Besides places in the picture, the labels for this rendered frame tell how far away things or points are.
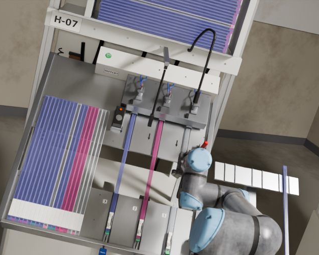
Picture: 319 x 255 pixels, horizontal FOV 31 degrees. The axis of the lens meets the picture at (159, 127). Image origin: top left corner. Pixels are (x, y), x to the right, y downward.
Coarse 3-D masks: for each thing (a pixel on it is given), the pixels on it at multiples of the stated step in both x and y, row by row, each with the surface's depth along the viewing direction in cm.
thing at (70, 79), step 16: (64, 64) 226; (80, 64) 228; (48, 80) 222; (64, 80) 223; (80, 80) 224; (96, 80) 226; (112, 80) 227; (64, 96) 220; (80, 96) 221; (96, 96) 223; (112, 96) 224; (112, 112) 221; (128, 112) 222; (128, 128) 219; (144, 128) 221; (176, 128) 224; (192, 128) 225; (208, 128) 226; (112, 144) 215; (144, 144) 218; (160, 144) 219; (176, 144) 220; (192, 144) 222; (176, 160) 218
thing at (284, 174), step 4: (284, 168) 219; (284, 172) 218; (284, 176) 217; (284, 180) 216; (284, 184) 216; (284, 188) 215; (284, 192) 214; (284, 196) 213; (284, 200) 212; (284, 204) 212; (284, 208) 211; (284, 212) 210; (284, 216) 210; (284, 220) 209; (284, 224) 208; (284, 228) 208; (284, 232) 207; (284, 236) 206; (288, 236) 206; (284, 240) 206; (288, 240) 205; (284, 244) 205; (288, 244) 205; (284, 248) 204; (288, 248) 204; (284, 252) 204; (288, 252) 203
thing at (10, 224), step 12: (12, 228) 198; (24, 228) 195; (36, 228) 194; (60, 240) 200; (72, 240) 198; (84, 240) 195; (96, 240) 196; (120, 252) 201; (132, 252) 198; (144, 252) 198
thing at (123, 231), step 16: (16, 176) 203; (96, 192) 206; (112, 192) 207; (96, 208) 203; (128, 208) 206; (160, 208) 208; (96, 224) 201; (112, 224) 202; (128, 224) 203; (144, 224) 204; (160, 224) 205; (176, 224) 207; (192, 224) 208; (112, 240) 199; (128, 240) 200; (144, 240) 202; (160, 240) 203; (176, 240) 204
